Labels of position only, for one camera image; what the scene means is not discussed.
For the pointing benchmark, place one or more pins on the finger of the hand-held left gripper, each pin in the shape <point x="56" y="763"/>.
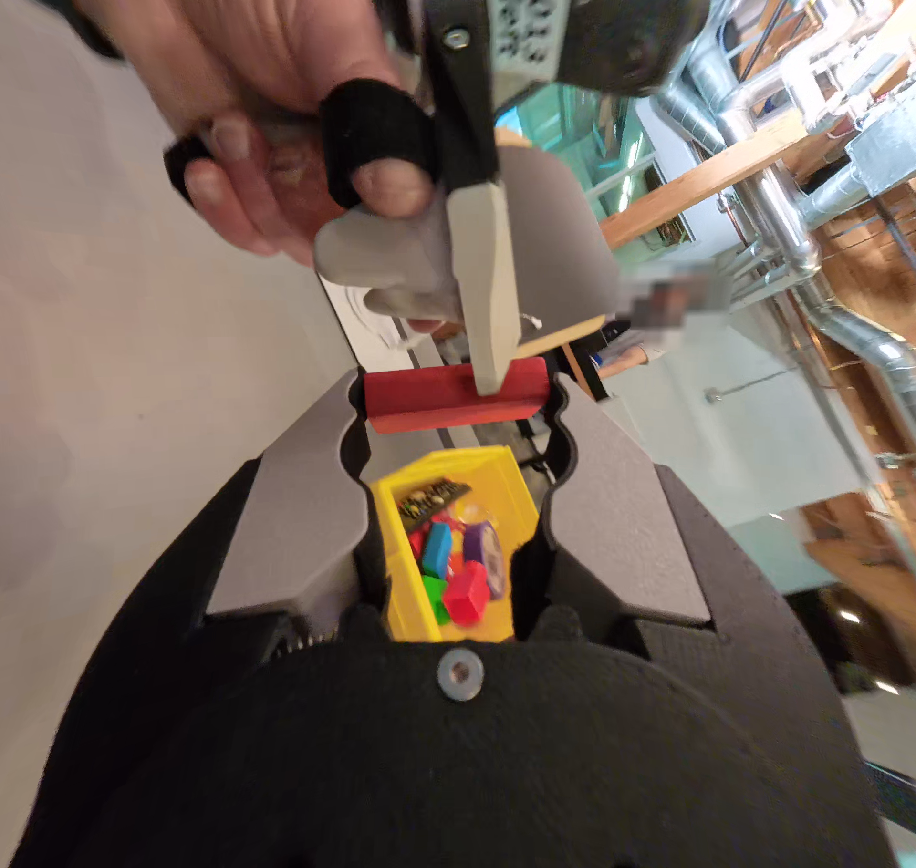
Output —
<point x="487" y="282"/>
<point x="387" y="260"/>

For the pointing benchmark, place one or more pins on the black remote control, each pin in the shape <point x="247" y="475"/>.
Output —
<point x="434" y="499"/>

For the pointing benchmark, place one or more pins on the purple tape roll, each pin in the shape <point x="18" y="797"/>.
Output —
<point x="484" y="556"/>

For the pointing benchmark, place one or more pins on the wooden beam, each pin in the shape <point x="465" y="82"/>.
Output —
<point x="702" y="174"/>

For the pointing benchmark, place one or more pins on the red toy block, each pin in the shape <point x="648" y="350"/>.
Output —
<point x="430" y="399"/>

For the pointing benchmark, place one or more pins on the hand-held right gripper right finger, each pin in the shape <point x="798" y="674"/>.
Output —
<point x="630" y="525"/>

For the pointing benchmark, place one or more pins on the green toy block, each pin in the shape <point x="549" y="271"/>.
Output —
<point x="434" y="599"/>

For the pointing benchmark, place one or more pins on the small red toy brick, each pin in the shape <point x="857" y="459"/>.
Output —
<point x="467" y="596"/>

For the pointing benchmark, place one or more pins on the person's left hand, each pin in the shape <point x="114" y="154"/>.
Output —
<point x="244" y="53"/>

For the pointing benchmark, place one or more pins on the yellow plastic bin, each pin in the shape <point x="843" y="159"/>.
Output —
<point x="473" y="503"/>

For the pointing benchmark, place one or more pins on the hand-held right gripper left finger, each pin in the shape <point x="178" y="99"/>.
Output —
<point x="286" y="525"/>

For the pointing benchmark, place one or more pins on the metal conduit pipe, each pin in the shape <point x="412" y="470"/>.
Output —
<point x="744" y="385"/>

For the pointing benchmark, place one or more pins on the silver ventilation duct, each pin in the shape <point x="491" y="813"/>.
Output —
<point x="802" y="224"/>

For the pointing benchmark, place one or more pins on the blue toy block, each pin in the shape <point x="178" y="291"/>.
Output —
<point x="437" y="546"/>

